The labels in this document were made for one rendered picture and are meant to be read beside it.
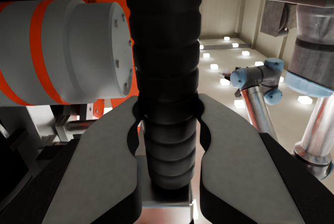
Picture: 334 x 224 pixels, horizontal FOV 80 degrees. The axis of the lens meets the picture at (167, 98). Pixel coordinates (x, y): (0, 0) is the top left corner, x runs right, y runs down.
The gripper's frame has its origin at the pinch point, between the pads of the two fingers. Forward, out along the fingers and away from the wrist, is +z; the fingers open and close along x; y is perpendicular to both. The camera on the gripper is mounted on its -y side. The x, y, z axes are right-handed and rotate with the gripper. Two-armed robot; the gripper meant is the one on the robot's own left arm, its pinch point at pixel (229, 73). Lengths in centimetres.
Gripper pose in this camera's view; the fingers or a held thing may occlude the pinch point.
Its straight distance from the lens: 122.4
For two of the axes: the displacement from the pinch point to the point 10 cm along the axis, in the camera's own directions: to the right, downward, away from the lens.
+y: 0.9, -8.8, -4.7
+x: -9.5, 0.6, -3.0
